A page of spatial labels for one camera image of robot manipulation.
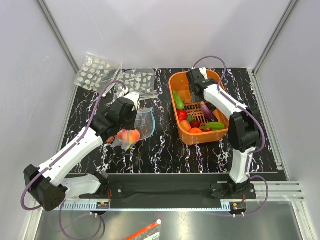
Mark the pink apple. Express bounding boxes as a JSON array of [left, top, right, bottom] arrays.
[[179, 120, 192, 132]]

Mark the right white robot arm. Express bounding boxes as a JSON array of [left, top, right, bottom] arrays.
[[186, 67, 266, 199]]

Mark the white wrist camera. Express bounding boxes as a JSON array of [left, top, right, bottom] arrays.
[[199, 67, 208, 80], [124, 91, 140, 110]]

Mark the red zipper clear bag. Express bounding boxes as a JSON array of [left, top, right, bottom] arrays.
[[106, 136, 116, 144]]

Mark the purple eggplant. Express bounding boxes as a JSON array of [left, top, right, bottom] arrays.
[[200, 101, 219, 122]]

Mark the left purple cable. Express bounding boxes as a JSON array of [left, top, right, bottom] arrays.
[[21, 80, 130, 240]]

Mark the dotted clear bag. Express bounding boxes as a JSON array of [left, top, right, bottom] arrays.
[[74, 53, 123, 94], [117, 68, 158, 100]]

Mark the dark red strawberry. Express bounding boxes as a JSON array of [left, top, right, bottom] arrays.
[[190, 120, 201, 129]]

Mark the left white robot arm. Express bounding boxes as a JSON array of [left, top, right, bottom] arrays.
[[23, 91, 140, 212]]

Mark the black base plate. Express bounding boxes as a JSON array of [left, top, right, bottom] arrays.
[[91, 173, 257, 211]]

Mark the peach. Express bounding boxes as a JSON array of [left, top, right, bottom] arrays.
[[117, 129, 141, 145]]

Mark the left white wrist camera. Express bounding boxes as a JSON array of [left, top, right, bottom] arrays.
[[124, 91, 140, 110]]

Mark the blue zipper clear bag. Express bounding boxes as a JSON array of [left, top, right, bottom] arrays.
[[110, 107, 156, 151]]

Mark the orange plastic basket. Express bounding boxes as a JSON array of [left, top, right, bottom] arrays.
[[168, 71, 229, 146]]

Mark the red zipper bag foreground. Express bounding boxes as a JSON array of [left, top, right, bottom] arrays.
[[125, 219, 162, 240]]

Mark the dotted clear bag far left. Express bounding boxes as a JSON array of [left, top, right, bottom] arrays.
[[74, 53, 123, 94]]

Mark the dotted clear bag middle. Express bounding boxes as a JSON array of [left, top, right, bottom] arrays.
[[117, 68, 158, 100]]

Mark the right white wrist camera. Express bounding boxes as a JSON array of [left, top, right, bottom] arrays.
[[199, 67, 208, 80]]

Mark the green star fruit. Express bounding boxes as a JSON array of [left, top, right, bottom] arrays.
[[205, 121, 226, 131]]

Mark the orange fruit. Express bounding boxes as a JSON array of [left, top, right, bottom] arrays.
[[189, 127, 203, 134]]

